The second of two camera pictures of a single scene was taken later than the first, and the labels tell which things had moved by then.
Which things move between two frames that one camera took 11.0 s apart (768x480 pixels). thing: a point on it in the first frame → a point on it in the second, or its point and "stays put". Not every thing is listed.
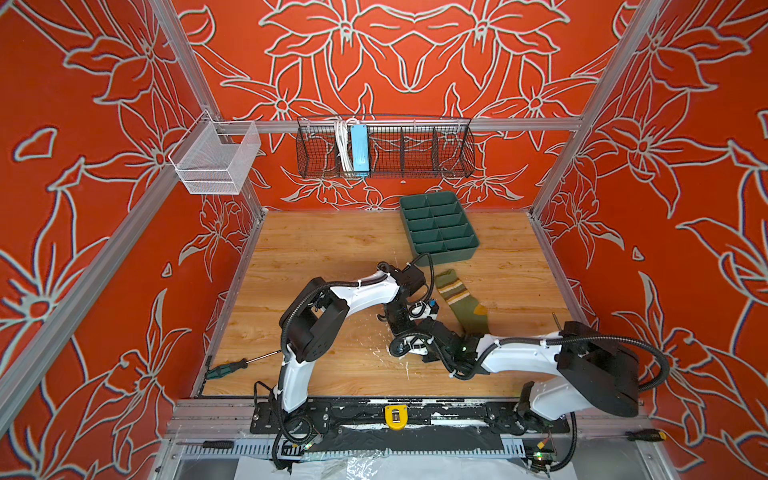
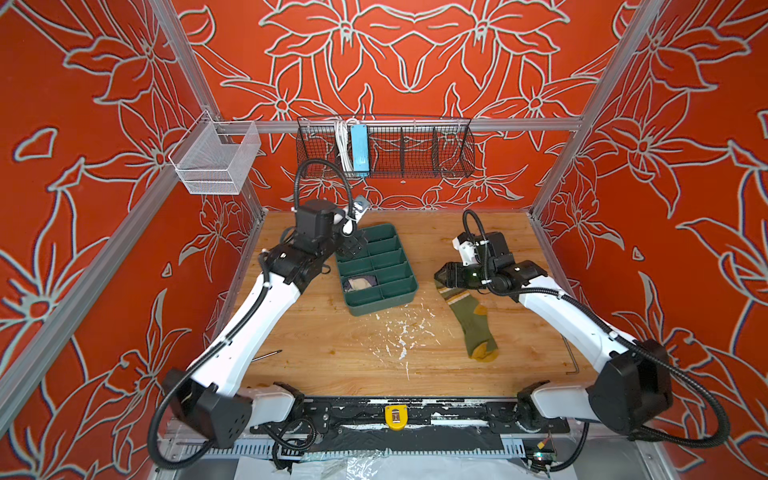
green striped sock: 472,316 stays put
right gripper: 427,359 → 453,275
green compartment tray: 438,224 → 380,274
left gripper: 399,329 → 352,244
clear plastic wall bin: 215,157 stays put
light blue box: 360,144 stays put
